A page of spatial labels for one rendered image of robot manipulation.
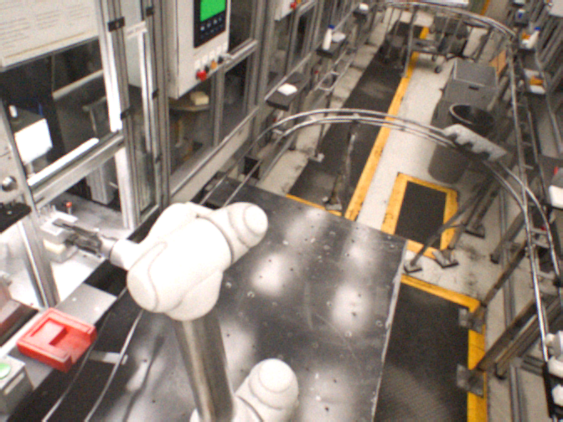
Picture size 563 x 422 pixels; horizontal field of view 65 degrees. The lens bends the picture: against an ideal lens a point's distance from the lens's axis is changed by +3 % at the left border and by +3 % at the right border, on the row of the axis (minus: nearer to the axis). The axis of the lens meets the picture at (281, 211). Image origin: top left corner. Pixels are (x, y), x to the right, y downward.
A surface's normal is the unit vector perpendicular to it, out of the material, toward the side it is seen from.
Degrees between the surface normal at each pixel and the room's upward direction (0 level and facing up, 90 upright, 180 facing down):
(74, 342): 0
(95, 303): 0
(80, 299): 0
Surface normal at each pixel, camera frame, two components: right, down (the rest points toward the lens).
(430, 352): 0.15, -0.75
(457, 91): -0.33, 0.59
